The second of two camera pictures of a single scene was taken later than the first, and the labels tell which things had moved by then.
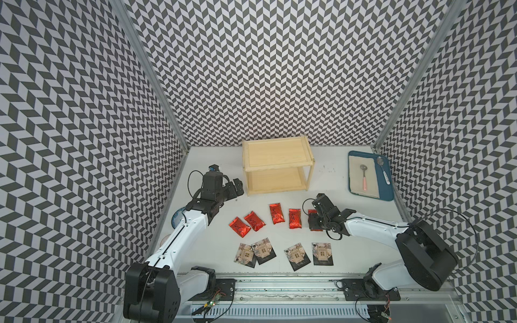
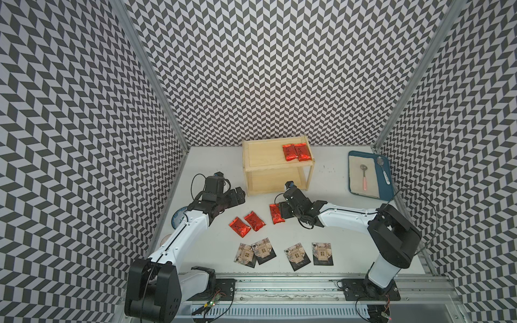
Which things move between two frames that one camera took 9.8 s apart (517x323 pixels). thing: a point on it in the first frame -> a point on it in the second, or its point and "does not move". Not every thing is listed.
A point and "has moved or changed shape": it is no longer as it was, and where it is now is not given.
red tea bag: x=314 y=220 has moved or changed shape
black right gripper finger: x=315 y=221 -> x=286 y=210
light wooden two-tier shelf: x=277 y=163 does not move
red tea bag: x=295 y=221 -> x=290 y=152
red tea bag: x=239 y=227 does not move
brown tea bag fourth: x=322 y=253 does not move
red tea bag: x=255 y=222 does not move
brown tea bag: x=263 y=250 does not move
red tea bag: x=277 y=213 does not move
